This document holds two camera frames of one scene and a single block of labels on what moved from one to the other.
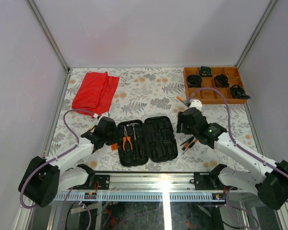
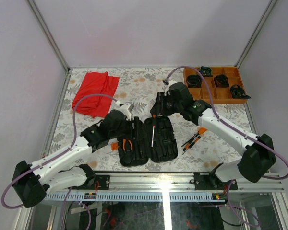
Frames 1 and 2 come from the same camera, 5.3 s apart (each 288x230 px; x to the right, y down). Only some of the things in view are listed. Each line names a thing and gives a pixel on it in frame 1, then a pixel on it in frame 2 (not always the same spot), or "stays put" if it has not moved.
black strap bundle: x=194 y=81 stays put
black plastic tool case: x=151 y=139 stays put
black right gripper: x=181 y=120 → x=158 y=108
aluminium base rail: x=199 y=187 stays put
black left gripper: x=116 y=139 → x=137 y=133
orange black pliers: x=126 y=136 stays put
